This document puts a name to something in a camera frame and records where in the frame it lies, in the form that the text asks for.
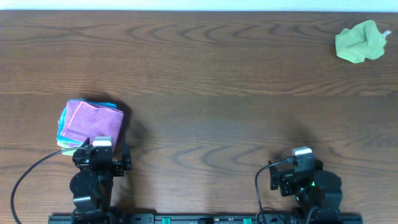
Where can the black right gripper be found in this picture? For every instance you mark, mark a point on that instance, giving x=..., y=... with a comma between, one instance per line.
x=286, y=178

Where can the green microfiber cloth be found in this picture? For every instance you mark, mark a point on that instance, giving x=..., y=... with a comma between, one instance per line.
x=363, y=41

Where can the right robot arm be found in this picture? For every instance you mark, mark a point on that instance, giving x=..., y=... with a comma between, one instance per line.
x=317, y=191

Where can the blue folded cloth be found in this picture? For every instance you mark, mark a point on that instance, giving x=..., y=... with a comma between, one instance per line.
x=69, y=109

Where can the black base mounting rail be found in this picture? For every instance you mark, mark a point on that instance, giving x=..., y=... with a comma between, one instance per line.
x=272, y=218

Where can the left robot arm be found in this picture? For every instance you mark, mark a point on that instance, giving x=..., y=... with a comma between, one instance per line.
x=92, y=186

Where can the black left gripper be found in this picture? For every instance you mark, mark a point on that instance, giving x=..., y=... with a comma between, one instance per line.
x=101, y=163

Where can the purple folded cloth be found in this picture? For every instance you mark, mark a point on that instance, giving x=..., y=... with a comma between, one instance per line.
x=89, y=121

